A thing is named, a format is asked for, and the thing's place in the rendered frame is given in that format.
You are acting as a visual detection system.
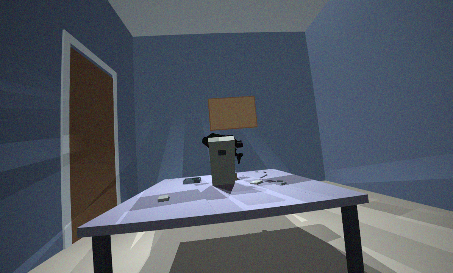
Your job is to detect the light blue square tray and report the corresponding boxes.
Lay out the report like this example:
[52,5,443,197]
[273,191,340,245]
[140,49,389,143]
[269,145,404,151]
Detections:
[183,177,201,184]

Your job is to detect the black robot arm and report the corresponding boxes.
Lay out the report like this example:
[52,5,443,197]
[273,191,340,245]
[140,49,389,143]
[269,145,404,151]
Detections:
[202,133,243,148]

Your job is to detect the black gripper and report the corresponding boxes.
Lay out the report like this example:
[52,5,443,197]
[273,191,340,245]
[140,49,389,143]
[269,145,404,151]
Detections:
[235,148,243,164]

